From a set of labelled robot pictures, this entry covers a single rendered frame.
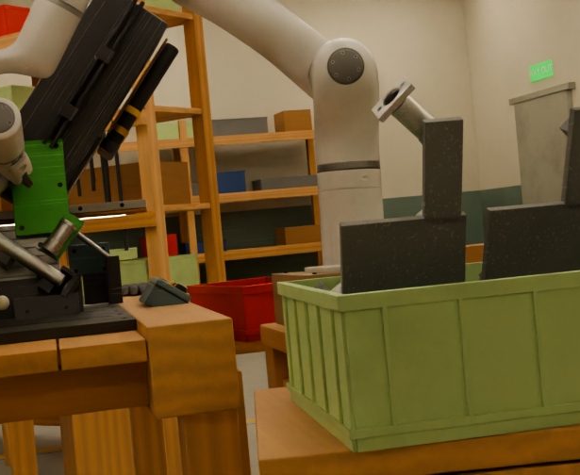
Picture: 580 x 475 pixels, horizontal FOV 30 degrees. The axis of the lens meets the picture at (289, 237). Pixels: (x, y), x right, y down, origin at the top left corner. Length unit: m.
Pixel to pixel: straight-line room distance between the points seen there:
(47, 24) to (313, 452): 1.13
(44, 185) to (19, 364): 0.71
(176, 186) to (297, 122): 6.17
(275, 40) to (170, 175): 3.32
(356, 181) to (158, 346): 0.50
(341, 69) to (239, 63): 9.99
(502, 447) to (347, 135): 0.91
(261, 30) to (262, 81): 9.92
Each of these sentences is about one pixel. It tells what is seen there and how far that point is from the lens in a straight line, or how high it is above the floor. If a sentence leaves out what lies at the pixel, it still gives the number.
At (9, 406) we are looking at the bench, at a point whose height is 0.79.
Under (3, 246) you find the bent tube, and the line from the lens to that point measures 2.32.
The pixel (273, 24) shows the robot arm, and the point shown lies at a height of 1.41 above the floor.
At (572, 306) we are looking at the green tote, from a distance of 1.26.
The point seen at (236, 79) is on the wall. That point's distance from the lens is 11.90.
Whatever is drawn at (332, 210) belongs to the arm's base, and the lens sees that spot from 2.01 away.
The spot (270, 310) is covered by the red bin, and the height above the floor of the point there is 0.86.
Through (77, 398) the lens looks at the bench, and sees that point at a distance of 1.86.
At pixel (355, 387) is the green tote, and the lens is 1.19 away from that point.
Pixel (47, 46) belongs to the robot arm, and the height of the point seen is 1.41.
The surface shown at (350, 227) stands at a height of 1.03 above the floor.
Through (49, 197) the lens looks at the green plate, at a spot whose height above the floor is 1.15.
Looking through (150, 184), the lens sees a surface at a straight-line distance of 5.04.
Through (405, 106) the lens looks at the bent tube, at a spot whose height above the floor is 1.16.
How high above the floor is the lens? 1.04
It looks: 1 degrees down
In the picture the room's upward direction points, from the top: 5 degrees counter-clockwise
